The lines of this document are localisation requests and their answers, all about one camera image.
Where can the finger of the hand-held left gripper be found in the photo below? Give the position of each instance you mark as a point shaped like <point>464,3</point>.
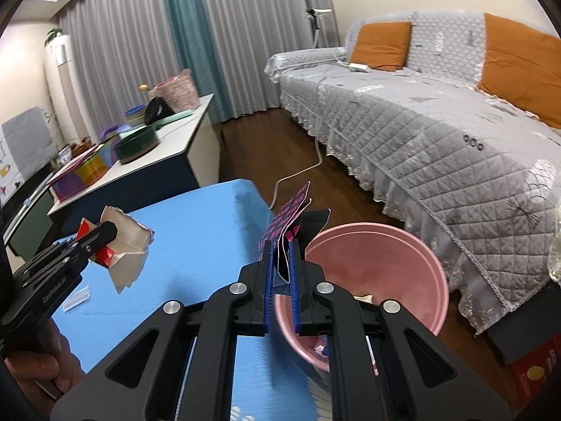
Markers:
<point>96,237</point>

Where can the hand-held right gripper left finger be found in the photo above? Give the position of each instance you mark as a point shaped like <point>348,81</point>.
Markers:
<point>267,285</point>

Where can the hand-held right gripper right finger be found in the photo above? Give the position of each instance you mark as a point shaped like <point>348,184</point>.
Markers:
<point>296,289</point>

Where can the white red paper carton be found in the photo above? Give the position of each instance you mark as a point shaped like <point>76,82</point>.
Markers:
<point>129,250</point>

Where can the white tissue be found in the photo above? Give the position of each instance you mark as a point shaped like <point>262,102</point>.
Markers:
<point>363,299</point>

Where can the pink purple printed wrapper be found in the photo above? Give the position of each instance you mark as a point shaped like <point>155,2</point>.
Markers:
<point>289,215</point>

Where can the pink plastic bin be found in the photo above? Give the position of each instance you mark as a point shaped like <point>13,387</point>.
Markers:
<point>372,258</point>

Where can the person's left hand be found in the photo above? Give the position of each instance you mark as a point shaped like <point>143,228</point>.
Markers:
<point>44,368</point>

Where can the small clear plastic wrapper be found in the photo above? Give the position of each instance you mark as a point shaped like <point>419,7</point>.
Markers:
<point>78,299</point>

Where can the colourful tin box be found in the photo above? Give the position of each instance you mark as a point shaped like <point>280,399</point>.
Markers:
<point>83,175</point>

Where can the green white television cabinet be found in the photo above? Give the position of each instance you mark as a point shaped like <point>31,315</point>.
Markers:
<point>30,219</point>

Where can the brown ceramic ornament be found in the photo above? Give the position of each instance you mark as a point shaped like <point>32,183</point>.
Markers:
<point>83,145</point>

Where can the dark green bowl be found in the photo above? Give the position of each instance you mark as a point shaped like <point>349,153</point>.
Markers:
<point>136,147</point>

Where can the purple plastic container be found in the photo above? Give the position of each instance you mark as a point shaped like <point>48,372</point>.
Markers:
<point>108,133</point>

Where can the blue plate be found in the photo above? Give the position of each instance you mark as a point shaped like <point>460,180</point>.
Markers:
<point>123,129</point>

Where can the white top coffee table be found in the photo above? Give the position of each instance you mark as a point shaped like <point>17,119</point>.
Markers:
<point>175,158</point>

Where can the television with grey cover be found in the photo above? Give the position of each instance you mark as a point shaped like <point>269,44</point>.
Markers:
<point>24,149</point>

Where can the stack of coloured bowls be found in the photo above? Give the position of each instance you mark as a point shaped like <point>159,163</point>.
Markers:
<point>134,116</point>

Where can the light green tray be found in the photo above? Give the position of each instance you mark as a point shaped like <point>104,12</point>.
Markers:
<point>175,118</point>

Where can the white standing air conditioner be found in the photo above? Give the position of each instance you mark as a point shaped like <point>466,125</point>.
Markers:
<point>65,92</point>

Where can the pink patterned paper bag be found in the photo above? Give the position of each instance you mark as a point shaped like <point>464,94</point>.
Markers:
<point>177,92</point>

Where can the grey curtain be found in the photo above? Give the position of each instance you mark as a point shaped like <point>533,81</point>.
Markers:
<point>114,52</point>
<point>263,30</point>

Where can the sofa with grey quilted cover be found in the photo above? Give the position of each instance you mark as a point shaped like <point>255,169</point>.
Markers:
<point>416,140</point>

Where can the green potted plant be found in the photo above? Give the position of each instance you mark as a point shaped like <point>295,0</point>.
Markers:
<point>53,36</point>

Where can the teal curtain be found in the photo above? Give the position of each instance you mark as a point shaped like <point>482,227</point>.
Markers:
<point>193,44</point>

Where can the white power strip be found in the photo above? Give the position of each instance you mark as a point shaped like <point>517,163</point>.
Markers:
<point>358,67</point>

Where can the black box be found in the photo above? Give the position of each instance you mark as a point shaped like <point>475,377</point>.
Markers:
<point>526,329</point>

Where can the red cardboard box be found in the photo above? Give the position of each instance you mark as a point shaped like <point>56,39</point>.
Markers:
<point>539,372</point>

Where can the orange cushion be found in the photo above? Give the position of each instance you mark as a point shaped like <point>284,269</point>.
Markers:
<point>521,65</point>
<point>381,46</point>

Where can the white floor lamp stand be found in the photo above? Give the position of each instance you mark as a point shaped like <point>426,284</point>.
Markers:
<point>316,26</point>

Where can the small photo frame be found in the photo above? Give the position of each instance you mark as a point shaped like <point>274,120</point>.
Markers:
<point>63,156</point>

